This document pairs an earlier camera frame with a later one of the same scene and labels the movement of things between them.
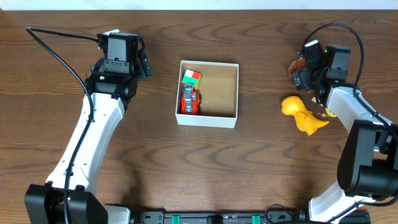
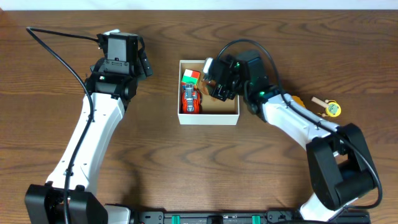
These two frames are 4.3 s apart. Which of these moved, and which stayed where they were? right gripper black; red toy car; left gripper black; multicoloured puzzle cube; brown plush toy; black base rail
Moved: right gripper black; brown plush toy
Stayed: red toy car; black base rail; left gripper black; multicoloured puzzle cube
